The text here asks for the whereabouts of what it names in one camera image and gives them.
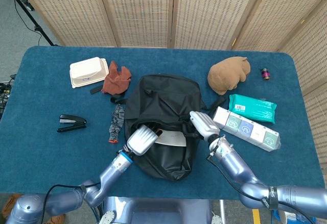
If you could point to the white spiral notebook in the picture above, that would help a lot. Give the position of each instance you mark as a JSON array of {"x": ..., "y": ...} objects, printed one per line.
[{"x": 171, "y": 138}]

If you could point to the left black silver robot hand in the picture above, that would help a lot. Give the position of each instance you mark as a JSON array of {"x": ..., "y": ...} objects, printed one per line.
[{"x": 141, "y": 141}]

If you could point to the blue-grey robot torso base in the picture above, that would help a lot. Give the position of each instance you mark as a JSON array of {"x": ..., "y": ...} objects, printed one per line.
[{"x": 158, "y": 211}]

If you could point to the long box of cartons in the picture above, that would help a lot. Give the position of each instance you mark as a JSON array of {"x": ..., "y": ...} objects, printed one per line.
[{"x": 250, "y": 129}]

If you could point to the green wet wipes pack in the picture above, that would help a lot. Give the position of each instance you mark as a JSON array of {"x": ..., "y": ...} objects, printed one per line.
[{"x": 253, "y": 108}]

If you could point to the rust brown cloth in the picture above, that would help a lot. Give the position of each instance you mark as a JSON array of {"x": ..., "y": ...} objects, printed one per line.
[{"x": 116, "y": 79}]

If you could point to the brown plush capybara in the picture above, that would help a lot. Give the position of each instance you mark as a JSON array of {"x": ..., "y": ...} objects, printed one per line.
[{"x": 227, "y": 74}]

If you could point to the white plastic food container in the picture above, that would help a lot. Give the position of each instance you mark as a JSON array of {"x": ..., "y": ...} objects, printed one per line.
[{"x": 87, "y": 72}]

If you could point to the brown leather shoe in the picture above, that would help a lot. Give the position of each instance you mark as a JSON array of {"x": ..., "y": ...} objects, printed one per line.
[
  {"x": 57, "y": 220},
  {"x": 10, "y": 203}
]

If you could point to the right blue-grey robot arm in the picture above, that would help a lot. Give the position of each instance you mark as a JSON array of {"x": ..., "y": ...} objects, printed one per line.
[{"x": 237, "y": 170}]

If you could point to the black tripod stand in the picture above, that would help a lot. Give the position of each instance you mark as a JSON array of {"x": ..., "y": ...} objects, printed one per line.
[{"x": 28, "y": 12}]

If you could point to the grey patterned sock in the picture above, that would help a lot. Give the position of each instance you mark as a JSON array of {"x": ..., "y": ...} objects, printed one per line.
[{"x": 116, "y": 124}]

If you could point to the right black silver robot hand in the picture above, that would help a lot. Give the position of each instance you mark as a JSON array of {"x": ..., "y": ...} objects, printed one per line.
[{"x": 204, "y": 125}]

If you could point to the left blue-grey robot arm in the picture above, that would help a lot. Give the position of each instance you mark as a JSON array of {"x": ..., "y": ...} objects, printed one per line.
[{"x": 107, "y": 175}]

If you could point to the black stapler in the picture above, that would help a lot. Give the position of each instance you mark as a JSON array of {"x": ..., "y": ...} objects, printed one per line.
[{"x": 74, "y": 123}]

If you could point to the black backpack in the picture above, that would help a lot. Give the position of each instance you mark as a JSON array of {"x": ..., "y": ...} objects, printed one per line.
[{"x": 163, "y": 101}]

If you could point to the woven folding screen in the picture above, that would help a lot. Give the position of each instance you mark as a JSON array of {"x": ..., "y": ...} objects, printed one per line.
[{"x": 143, "y": 12}]

